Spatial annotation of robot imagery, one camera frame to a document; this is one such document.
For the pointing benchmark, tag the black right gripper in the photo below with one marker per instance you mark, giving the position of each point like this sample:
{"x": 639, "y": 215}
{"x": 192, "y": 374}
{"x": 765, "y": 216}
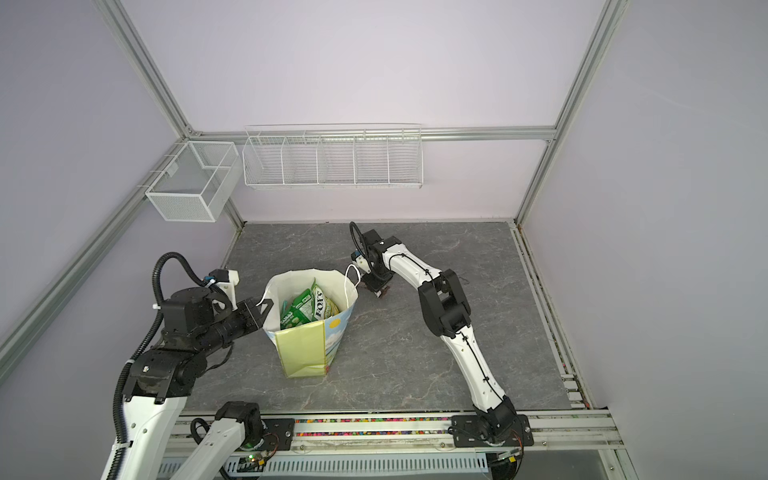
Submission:
{"x": 376, "y": 286}

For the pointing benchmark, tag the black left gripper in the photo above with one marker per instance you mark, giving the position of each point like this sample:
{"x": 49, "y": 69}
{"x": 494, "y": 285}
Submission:
{"x": 253, "y": 319}

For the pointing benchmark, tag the green Fox's candy packet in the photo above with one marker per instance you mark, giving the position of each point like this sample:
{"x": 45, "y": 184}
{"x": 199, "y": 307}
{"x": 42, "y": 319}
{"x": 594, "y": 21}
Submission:
{"x": 299, "y": 311}

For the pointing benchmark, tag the white and green paper bag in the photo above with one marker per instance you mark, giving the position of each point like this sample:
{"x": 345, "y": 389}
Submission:
{"x": 309, "y": 350}

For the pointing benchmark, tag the yellow-green Fox's candy packet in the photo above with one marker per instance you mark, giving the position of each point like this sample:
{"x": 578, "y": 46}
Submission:
{"x": 323, "y": 307}

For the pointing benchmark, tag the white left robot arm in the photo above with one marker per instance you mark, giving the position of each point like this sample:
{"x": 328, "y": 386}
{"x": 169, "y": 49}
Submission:
{"x": 156, "y": 381}

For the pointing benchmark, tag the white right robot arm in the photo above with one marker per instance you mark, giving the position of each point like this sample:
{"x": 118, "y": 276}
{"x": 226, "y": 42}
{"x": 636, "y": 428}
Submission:
{"x": 447, "y": 314}

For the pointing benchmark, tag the small white mesh basket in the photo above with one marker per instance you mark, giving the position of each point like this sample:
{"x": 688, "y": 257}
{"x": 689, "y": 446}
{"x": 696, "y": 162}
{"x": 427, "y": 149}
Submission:
{"x": 197, "y": 182}

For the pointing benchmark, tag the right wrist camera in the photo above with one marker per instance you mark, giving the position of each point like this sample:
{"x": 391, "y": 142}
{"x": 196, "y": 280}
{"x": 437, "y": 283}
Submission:
{"x": 361, "y": 262}

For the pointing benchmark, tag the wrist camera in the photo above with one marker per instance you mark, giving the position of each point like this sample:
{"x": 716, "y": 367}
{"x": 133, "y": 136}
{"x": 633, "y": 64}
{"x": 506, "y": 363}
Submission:
{"x": 361, "y": 262}
{"x": 226, "y": 280}

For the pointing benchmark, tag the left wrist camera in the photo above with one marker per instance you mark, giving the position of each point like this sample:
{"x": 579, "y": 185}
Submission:
{"x": 226, "y": 280}

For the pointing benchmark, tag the long white wire shelf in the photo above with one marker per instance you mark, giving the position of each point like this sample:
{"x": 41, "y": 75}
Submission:
{"x": 333, "y": 155}

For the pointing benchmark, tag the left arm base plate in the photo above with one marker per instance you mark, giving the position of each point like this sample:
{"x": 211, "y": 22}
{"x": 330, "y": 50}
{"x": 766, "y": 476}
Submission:
{"x": 273, "y": 433}

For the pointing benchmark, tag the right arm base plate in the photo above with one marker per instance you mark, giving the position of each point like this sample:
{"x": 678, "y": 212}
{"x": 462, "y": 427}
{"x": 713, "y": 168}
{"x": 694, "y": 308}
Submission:
{"x": 476, "y": 431}

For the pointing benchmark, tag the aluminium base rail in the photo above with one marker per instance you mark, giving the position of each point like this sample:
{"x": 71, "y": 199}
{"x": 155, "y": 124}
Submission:
{"x": 435, "y": 432}

